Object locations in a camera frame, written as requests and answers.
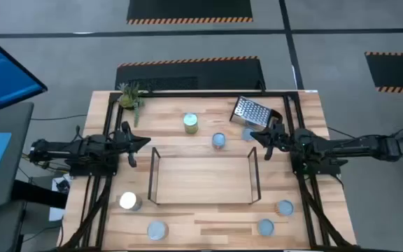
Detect metal box grater black handle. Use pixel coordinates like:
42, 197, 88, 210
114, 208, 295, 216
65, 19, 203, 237
229, 95, 284, 132

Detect salmon tin can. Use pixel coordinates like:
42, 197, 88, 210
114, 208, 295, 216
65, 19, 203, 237
240, 127, 257, 142

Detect black metal rig frame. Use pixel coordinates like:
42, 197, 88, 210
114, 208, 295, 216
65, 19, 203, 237
59, 90, 355, 252

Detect tomatoes label tin can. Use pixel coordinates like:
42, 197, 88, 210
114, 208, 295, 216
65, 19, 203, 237
146, 220, 170, 242

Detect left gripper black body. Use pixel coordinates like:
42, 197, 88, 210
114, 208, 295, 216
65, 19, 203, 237
113, 120, 138, 169

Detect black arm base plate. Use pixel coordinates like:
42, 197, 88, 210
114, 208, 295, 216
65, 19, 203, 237
291, 159, 348, 175
69, 162, 119, 177

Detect monitor with blue screen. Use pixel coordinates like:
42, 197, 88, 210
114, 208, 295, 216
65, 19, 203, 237
0, 27, 48, 118

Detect yellow and black cable bundle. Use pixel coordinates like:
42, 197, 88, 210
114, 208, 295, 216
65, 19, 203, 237
19, 152, 71, 175

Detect green label tin can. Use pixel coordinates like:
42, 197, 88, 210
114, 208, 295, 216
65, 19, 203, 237
183, 112, 199, 135

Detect black mat striped edge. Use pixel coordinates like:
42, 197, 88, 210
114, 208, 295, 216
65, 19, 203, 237
114, 55, 267, 91
126, 0, 254, 25

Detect grey side desk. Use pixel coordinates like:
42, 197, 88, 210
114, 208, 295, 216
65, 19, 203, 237
0, 101, 34, 209

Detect black mat striped lower edge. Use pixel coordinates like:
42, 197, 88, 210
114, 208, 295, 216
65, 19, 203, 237
126, 0, 254, 25

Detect clear acrylic tray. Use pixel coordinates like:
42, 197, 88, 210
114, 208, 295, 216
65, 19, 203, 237
147, 146, 262, 206

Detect orange-sided tin can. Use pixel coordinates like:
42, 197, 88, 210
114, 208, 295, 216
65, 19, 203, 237
275, 199, 295, 217

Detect tall shiny-lid tin can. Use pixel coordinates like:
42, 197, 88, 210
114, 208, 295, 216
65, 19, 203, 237
118, 190, 143, 212

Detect black desk support beam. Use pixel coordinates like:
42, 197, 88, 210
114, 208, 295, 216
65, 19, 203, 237
12, 180, 69, 210

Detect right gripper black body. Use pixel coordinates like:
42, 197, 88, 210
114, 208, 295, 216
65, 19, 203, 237
265, 120, 290, 162

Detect white paper sheet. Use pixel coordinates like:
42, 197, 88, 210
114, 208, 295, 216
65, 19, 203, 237
48, 206, 66, 222

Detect grey desk pedestal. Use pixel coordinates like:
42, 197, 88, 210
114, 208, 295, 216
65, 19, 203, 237
0, 202, 26, 252

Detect black mat striped upper edge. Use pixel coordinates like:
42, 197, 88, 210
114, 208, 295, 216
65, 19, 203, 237
114, 55, 267, 91

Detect small green succulent plant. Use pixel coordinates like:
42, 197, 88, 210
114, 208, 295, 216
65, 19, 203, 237
116, 82, 146, 129

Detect black mat two striped edges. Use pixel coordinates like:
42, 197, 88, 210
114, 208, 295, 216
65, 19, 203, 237
364, 51, 403, 95

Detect white power strip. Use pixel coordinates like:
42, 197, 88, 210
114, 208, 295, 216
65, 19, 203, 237
51, 174, 72, 194

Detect pink and teal tin can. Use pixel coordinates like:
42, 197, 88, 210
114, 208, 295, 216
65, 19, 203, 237
211, 132, 227, 151

